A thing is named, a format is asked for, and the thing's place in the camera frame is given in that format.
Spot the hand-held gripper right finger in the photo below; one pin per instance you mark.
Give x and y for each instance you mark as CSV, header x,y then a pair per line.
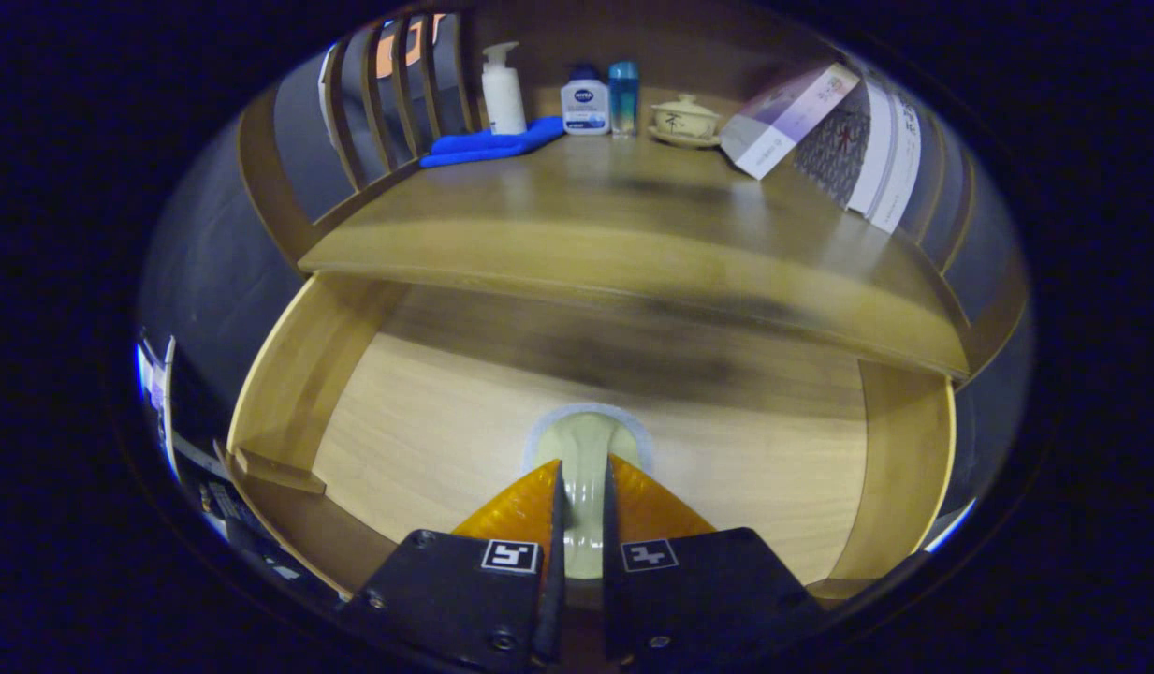
x,y
612,599

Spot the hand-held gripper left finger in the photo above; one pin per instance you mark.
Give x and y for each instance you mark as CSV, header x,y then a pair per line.
x,y
555,580

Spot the beige scrub brush white pad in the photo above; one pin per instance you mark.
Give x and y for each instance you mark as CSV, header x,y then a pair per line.
x,y
586,449

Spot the wooden drawer with dark knob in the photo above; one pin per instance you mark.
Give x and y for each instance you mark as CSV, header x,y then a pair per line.
x,y
427,421

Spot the wooden countertop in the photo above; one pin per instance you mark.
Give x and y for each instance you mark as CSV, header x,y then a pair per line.
x,y
586,215

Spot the wooden cabinet with slatted shelf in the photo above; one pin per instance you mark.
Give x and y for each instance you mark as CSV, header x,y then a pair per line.
x,y
708,47

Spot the white appliance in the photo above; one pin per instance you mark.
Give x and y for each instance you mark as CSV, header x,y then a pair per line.
x,y
956,524

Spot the blue folded cloth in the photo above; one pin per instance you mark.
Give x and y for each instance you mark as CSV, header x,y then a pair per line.
x,y
488,145

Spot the white lotion bottle blue cap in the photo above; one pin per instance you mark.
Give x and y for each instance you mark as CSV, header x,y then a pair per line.
x,y
585,108

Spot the beige lidded teacup with saucer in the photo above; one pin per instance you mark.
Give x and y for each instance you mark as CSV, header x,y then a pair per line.
x,y
684,122

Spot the white pump bottle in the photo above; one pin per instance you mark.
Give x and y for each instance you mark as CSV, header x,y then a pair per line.
x,y
503,98

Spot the small teal bottle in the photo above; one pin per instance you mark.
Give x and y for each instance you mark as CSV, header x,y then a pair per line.
x,y
623,98

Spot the purple and white book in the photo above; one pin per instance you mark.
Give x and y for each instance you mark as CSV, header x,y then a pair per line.
x,y
787,122

